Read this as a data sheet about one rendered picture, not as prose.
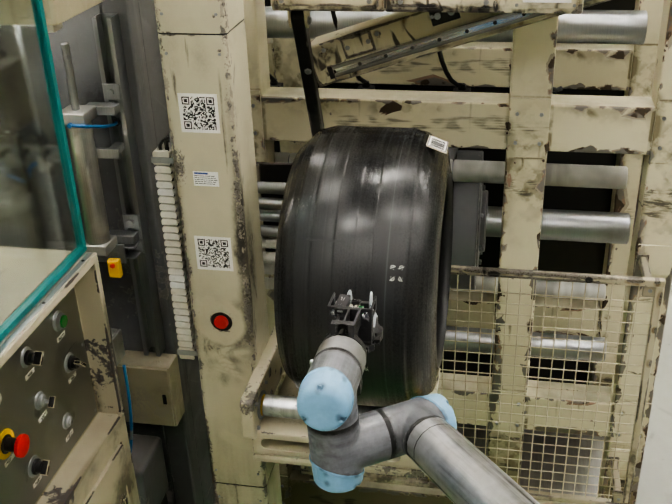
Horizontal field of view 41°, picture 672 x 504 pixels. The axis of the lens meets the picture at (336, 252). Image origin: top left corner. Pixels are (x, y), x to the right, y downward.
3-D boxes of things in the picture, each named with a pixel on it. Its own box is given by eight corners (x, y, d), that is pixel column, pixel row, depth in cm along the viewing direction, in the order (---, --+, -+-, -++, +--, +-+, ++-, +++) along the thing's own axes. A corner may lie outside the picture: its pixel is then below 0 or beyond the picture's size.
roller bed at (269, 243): (248, 292, 227) (239, 184, 213) (263, 264, 240) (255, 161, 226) (325, 297, 224) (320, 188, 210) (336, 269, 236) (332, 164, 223)
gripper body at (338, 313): (379, 294, 143) (367, 327, 132) (378, 342, 146) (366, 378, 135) (332, 290, 144) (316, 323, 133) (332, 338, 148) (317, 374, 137)
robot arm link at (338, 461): (394, 480, 130) (390, 415, 126) (323, 504, 127) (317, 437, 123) (372, 453, 137) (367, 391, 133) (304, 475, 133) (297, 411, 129)
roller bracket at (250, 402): (242, 440, 183) (238, 401, 179) (287, 335, 218) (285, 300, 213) (258, 441, 183) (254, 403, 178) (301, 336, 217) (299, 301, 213)
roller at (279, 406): (255, 412, 183) (258, 391, 184) (260, 417, 187) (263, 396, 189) (426, 429, 177) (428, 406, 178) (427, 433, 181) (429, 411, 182)
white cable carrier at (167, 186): (179, 358, 192) (151, 150, 170) (187, 345, 197) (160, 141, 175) (198, 360, 192) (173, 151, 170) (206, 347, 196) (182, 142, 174)
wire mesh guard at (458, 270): (300, 474, 254) (286, 257, 222) (301, 470, 256) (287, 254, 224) (628, 509, 238) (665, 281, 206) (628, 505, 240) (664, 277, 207)
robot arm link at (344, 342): (362, 394, 131) (307, 389, 133) (366, 379, 135) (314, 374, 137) (362, 349, 129) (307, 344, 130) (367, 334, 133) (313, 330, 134)
